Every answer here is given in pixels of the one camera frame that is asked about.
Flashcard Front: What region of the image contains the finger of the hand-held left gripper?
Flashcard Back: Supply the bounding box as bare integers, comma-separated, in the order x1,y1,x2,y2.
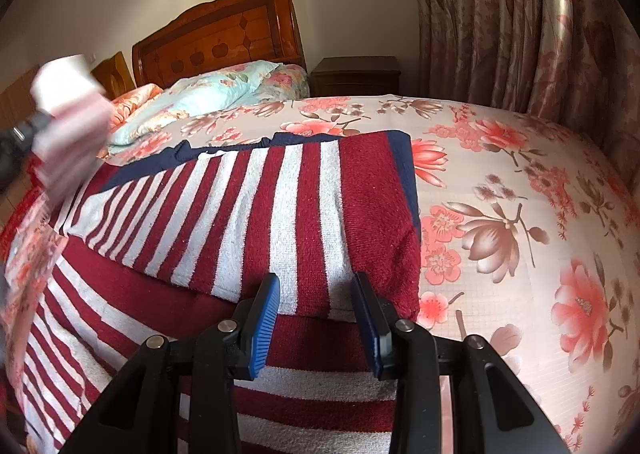
0,112,52,192

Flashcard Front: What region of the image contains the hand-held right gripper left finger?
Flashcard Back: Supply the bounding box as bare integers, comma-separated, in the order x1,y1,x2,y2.
59,273,282,454

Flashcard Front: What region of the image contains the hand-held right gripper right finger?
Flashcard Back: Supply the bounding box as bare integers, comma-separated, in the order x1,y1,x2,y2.
351,272,573,454

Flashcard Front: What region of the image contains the red white striped sweater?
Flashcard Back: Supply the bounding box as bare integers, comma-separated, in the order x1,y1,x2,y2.
15,54,423,454

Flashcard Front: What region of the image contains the wooden slatted panel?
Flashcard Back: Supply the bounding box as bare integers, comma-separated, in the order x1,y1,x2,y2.
0,74,37,135

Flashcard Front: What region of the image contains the small wooden headboard panel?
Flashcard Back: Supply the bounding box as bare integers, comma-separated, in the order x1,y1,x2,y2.
91,51,135,100

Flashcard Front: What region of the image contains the orange floral quilt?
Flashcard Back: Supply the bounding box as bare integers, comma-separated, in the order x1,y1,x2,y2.
107,83,165,131

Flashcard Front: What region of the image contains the floral bed sheet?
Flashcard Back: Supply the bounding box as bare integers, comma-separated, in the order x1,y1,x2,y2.
0,93,640,454

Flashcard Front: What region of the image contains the light blue floral quilt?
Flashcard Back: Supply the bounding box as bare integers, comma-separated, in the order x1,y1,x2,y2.
107,60,283,155

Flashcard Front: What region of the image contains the wooden bed headboard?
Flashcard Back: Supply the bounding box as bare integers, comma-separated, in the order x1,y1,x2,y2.
131,0,307,88

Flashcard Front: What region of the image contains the floral pillow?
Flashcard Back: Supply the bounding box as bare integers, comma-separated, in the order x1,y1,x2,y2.
252,63,309,100

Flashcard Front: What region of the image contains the wooden nightstand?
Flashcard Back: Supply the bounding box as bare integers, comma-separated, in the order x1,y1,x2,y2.
310,57,402,98

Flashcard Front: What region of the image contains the floral curtain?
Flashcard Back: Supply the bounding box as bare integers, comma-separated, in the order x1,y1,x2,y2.
410,0,640,175

